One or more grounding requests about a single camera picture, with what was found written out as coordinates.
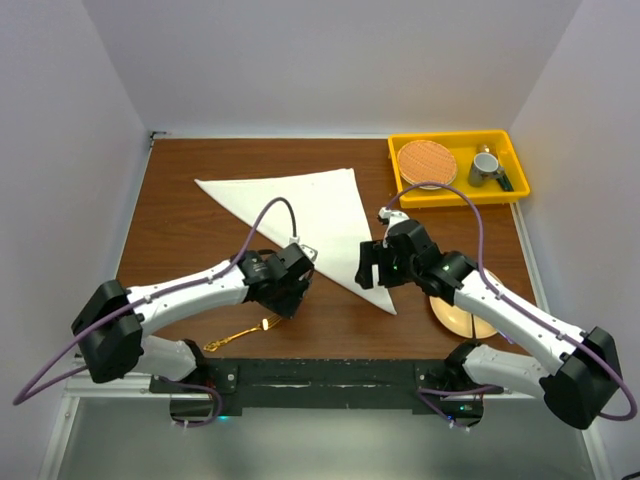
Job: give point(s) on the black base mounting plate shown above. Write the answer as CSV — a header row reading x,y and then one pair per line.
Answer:
x,y
231,386

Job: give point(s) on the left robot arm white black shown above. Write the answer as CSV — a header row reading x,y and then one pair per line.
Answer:
x,y
117,328

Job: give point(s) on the gold fork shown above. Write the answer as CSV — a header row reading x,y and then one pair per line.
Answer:
x,y
265,325

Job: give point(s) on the orange patterned plate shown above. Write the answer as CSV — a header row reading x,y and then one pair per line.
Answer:
x,y
426,161

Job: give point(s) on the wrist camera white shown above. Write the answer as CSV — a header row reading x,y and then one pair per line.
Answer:
x,y
311,253
389,217

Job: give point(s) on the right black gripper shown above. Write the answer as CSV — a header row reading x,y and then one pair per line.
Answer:
x,y
369,255

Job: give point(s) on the dark green utensil in tray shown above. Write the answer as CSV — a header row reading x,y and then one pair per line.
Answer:
x,y
505,183

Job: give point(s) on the aluminium frame rail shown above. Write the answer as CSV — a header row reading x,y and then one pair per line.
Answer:
x,y
529,257

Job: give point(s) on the cream yellow plate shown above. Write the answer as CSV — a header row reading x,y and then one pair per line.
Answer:
x,y
460,322

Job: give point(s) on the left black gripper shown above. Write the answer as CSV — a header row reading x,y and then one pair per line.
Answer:
x,y
287,306

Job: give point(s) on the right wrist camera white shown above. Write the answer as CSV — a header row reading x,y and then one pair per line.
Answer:
x,y
389,217

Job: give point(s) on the grey white mug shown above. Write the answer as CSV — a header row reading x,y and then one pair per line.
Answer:
x,y
485,166

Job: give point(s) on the white cloth napkin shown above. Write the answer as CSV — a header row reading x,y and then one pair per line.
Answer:
x,y
330,218

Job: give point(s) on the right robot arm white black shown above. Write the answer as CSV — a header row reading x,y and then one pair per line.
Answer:
x,y
574,372

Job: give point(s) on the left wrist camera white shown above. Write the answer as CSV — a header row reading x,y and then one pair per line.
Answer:
x,y
311,253

